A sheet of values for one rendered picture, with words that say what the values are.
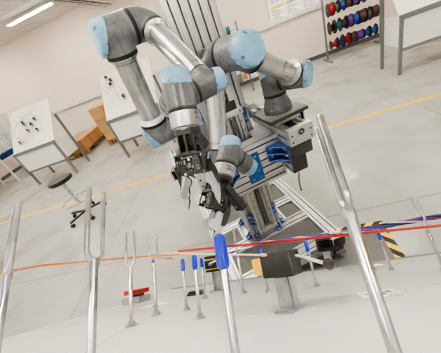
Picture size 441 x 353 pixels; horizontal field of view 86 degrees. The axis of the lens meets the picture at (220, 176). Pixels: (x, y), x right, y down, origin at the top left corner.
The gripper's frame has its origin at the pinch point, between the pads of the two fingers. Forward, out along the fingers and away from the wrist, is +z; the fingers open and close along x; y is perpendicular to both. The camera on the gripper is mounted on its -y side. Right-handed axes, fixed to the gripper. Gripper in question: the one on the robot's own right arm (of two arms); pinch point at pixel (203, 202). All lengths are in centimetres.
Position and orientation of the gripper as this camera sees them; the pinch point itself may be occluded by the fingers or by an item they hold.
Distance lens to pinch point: 66.1
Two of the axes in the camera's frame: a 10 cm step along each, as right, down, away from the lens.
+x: 9.8, -1.9, -0.9
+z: 1.9, 9.8, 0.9
